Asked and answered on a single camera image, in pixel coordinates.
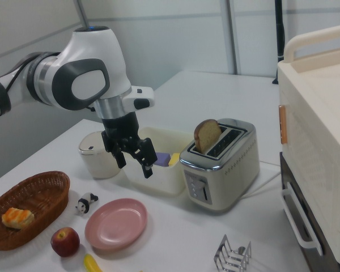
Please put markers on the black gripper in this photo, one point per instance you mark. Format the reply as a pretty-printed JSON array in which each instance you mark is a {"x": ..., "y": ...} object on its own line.
[{"x": 120, "y": 127}]

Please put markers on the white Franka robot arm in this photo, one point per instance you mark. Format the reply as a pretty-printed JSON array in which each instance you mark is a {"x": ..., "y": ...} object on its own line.
[{"x": 85, "y": 85}]

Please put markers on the orange glazed pastry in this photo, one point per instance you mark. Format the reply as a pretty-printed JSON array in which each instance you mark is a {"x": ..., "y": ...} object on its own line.
[{"x": 17, "y": 218}]

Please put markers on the yellow foam block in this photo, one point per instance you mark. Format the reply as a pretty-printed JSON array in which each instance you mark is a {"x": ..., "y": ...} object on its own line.
[{"x": 174, "y": 158}]

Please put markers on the brown bread slice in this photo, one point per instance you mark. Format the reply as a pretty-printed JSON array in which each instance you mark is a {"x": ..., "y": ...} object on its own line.
[{"x": 207, "y": 136}]

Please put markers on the white plastic container box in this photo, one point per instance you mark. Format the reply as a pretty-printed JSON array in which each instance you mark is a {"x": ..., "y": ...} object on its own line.
[{"x": 158, "y": 181}]

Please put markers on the orange cabinet latch tab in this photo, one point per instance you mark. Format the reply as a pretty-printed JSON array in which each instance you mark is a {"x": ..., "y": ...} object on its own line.
[{"x": 283, "y": 124}]

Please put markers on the metal toast rack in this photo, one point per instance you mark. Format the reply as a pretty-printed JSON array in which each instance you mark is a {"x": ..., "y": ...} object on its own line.
[{"x": 240, "y": 250}]

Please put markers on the pink plate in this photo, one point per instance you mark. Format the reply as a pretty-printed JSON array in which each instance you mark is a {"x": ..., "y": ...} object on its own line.
[{"x": 116, "y": 224}]

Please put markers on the small white lidded bin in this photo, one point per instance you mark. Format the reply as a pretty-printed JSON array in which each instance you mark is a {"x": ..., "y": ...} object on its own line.
[{"x": 93, "y": 161}]

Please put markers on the black background pole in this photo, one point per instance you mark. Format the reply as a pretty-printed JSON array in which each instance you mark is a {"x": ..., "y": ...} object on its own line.
[{"x": 279, "y": 34}]

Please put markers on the brown wicker basket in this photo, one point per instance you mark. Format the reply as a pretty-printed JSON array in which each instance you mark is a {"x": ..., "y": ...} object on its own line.
[{"x": 39, "y": 192}]

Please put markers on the red apple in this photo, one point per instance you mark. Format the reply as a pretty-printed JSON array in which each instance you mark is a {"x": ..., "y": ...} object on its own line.
[{"x": 65, "y": 242}]

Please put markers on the purple foam block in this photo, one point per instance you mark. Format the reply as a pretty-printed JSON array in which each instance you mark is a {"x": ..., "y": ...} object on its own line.
[{"x": 163, "y": 159}]

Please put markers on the panda figurine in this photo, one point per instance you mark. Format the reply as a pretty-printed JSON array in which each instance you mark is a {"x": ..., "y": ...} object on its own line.
[{"x": 85, "y": 202}]

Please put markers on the yellow banana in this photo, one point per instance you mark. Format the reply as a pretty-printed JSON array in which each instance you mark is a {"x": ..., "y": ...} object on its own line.
[{"x": 91, "y": 265}]

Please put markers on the cream toy oven cabinet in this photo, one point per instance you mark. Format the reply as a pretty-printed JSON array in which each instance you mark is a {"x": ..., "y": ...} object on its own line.
[{"x": 314, "y": 127}]

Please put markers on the cream and chrome toaster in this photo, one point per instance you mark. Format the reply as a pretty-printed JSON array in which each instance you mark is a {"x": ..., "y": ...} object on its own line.
[{"x": 232, "y": 175}]

